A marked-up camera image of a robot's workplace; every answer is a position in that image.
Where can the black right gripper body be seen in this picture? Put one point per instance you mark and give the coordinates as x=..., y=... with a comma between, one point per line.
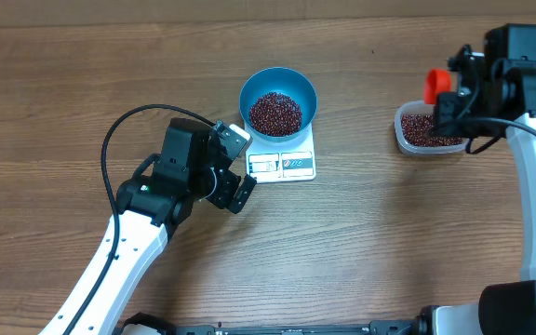
x=446, y=112

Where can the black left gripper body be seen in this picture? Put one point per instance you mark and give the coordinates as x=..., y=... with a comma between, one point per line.
x=224, y=188

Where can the orange plastic measuring scoop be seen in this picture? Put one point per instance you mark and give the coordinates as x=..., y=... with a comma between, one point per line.
x=437, y=81

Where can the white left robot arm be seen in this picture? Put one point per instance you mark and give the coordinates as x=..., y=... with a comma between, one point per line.
x=148, y=208

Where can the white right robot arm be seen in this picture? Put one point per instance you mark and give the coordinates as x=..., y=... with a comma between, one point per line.
x=509, y=308

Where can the white digital kitchen scale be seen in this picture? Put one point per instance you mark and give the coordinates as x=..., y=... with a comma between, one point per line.
x=281, y=161

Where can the red beans in bowl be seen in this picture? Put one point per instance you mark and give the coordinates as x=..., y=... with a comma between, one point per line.
x=275, y=114

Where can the teal blue bowl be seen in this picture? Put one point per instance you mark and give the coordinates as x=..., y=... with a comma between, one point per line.
x=281, y=80

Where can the clear plastic food container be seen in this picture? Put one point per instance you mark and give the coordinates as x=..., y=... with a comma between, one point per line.
x=420, y=107

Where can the red adzuki beans in container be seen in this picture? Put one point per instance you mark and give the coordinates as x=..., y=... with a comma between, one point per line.
x=416, y=131

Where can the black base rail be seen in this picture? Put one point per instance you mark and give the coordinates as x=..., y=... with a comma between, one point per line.
x=143, y=324

